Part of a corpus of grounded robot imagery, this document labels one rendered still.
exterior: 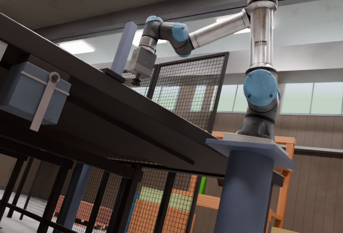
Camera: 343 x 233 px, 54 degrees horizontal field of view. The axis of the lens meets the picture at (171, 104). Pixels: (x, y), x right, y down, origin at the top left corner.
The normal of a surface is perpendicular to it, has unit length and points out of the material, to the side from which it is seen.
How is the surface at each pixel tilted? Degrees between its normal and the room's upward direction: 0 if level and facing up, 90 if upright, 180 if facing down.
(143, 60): 90
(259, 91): 100
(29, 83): 90
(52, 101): 90
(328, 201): 90
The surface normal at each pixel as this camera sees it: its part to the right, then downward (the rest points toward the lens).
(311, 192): -0.55, -0.40
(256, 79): -0.32, -0.20
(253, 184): 0.10, -0.29
